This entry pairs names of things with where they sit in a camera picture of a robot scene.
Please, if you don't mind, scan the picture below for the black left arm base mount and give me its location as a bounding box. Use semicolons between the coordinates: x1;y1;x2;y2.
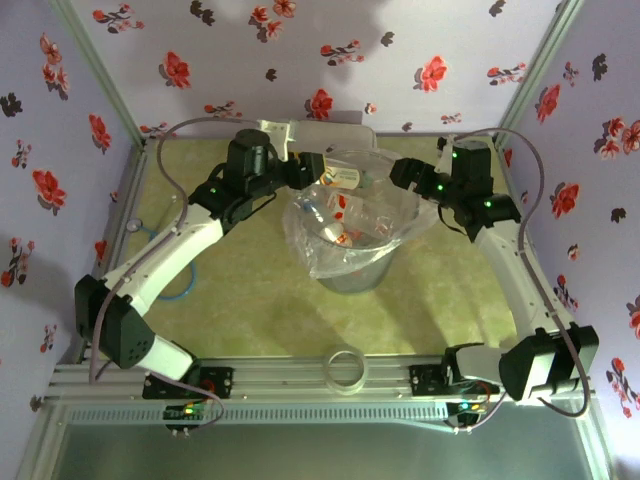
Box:
142;366;236;401

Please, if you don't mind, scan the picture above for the aluminium front rail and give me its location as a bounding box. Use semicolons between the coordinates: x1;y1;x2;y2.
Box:
47;355;599;426

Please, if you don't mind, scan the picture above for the clear plastic bin liner bag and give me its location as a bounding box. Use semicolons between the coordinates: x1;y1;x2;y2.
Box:
282;147;441;281

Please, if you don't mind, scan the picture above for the clear plastic bin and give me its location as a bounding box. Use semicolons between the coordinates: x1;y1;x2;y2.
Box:
294;148;419;295

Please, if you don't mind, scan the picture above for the grey right arm cable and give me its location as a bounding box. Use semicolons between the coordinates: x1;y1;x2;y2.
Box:
449;127;592;419

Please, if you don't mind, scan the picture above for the grey left arm cable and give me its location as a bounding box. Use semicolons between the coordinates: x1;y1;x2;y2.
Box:
88;116;264;385

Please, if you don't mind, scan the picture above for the left base cable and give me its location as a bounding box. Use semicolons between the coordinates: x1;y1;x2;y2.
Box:
144;384;227;436

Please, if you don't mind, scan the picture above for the right base cable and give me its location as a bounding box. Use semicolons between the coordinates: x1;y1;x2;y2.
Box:
452;379;516;432

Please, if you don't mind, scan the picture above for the left circuit board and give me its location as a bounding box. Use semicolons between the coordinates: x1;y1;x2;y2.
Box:
163;399;209;436

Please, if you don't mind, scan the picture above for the base cable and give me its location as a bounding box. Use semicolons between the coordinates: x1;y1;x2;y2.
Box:
452;379;516;432
144;384;227;436

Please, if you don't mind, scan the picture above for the clear tape roll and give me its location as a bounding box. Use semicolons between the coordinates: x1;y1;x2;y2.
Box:
323;349;369;396

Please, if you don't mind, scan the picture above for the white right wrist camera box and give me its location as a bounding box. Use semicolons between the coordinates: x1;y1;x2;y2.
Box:
437;134;457;174

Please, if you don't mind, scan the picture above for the blue tube ring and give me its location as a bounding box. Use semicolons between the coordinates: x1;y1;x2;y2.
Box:
139;225;197;301

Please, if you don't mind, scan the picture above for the aluminium frame post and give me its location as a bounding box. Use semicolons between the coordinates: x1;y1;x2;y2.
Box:
58;0;149;149
492;0;586;144

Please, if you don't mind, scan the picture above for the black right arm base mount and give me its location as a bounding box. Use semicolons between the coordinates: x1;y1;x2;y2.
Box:
408;363;501;396

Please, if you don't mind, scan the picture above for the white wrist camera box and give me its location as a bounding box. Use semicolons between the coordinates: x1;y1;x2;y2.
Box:
437;134;457;174
257;118;296;162

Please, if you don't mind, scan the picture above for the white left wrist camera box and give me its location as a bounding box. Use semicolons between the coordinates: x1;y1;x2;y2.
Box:
257;118;296;162

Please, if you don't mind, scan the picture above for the clear bottle bird label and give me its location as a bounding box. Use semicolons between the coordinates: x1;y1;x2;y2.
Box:
321;168;374;191

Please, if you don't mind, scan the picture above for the white plastic container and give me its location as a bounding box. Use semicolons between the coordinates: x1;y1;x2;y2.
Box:
292;119;377;156

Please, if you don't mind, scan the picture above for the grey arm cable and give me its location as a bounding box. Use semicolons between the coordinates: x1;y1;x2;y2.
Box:
449;127;592;419
88;116;264;385

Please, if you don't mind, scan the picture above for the circuit board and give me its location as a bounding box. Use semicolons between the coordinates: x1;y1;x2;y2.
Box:
447;399;489;431
163;399;209;436

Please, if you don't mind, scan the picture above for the right circuit board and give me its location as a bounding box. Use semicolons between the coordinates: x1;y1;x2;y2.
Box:
447;399;489;431

